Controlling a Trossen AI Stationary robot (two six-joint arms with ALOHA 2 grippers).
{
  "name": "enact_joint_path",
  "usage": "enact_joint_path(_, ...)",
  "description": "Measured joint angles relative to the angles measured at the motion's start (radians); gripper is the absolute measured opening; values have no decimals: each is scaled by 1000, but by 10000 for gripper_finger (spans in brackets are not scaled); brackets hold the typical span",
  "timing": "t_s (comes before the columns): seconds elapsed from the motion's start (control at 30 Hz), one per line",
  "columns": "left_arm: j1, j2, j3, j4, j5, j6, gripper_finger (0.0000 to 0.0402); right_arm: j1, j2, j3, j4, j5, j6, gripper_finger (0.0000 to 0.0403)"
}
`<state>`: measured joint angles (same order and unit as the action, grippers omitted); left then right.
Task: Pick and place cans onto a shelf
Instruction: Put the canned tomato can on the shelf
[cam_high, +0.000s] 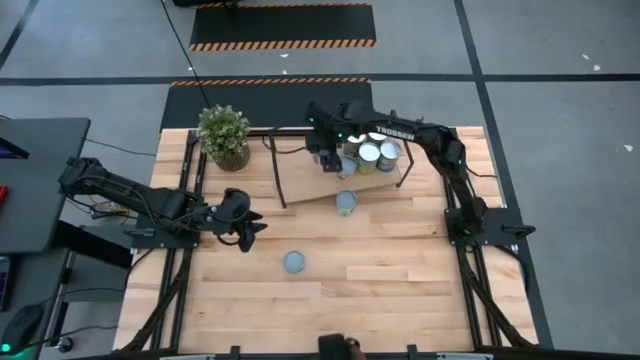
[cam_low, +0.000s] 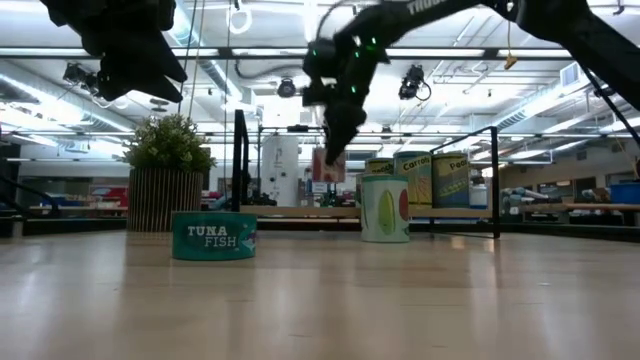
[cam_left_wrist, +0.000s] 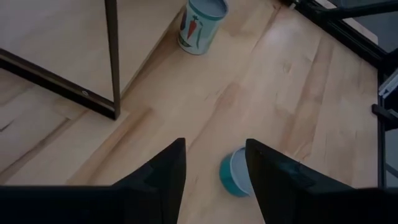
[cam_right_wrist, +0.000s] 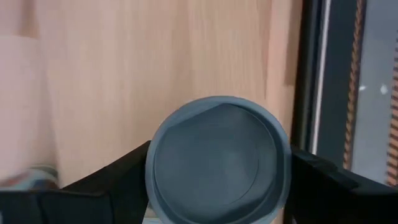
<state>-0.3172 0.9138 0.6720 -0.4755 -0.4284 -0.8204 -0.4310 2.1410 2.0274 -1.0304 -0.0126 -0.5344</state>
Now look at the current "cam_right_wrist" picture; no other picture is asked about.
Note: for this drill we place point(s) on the black aluminium table frame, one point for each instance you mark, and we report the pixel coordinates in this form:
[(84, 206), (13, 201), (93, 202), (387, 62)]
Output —
[(304, 77)]

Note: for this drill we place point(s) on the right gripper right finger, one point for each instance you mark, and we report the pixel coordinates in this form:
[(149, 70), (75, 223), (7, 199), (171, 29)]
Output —
[(335, 199)]

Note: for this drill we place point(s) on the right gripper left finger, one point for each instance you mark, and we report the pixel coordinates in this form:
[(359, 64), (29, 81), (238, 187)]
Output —
[(93, 199)]

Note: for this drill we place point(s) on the black hazard striped floor mat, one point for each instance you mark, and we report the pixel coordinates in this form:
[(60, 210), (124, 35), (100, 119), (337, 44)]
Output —
[(393, 124), (339, 77)]

